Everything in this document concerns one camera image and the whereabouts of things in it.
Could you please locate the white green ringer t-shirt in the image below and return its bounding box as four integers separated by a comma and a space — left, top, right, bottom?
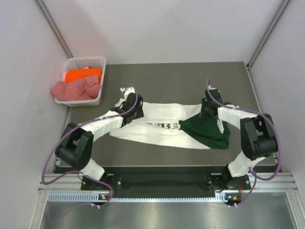
110, 102, 230, 150

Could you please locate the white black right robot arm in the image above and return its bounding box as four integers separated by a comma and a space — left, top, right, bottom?
200, 88, 278, 189

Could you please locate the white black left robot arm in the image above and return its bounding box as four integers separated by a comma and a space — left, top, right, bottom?
54, 92, 144, 189

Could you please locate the pink crumpled t-shirt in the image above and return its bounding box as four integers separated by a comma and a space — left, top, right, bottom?
50, 75, 102, 101

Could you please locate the white plastic laundry basket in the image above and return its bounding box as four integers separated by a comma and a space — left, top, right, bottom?
51, 56, 106, 107

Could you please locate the orange folded t-shirt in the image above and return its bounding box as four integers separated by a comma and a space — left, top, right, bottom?
63, 68, 102, 83

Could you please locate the light pink garment in basket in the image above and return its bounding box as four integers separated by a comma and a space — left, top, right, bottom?
61, 71, 67, 82

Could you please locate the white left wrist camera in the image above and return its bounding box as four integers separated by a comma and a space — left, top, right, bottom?
120, 86, 135, 99

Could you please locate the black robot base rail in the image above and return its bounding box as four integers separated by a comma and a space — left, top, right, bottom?
81, 164, 253, 198

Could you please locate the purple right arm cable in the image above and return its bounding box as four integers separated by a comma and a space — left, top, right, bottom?
206, 78, 284, 207

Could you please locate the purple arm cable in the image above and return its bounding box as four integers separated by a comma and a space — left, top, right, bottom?
41, 83, 139, 208
206, 78, 284, 207

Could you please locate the grey slotted cable duct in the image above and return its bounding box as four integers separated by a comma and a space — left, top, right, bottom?
47, 192, 241, 203

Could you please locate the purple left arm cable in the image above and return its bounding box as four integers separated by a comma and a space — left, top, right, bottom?
41, 83, 139, 208

